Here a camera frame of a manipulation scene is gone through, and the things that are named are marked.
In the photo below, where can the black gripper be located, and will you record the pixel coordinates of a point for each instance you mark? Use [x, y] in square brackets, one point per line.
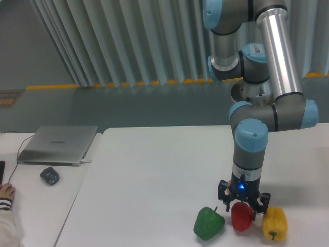
[245, 188]

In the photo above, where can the red bell pepper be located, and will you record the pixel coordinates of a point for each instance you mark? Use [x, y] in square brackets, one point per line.
[241, 216]

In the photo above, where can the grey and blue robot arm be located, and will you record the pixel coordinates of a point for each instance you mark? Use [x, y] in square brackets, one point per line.
[251, 41]

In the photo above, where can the white sleeved forearm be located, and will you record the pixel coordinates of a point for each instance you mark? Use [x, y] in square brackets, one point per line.
[9, 235]

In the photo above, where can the person's hand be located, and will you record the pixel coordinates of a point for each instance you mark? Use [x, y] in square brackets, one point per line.
[7, 192]

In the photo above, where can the yellow bell pepper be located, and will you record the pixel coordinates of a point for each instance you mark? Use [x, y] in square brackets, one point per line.
[274, 224]

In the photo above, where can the green bell pepper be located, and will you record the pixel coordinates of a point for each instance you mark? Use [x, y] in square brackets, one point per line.
[208, 223]

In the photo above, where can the white usb plug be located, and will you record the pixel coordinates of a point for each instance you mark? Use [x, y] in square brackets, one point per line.
[85, 161]

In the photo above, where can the silver laptop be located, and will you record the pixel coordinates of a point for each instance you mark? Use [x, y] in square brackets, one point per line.
[58, 145]

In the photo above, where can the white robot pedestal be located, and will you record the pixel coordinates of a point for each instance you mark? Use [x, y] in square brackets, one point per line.
[258, 94]

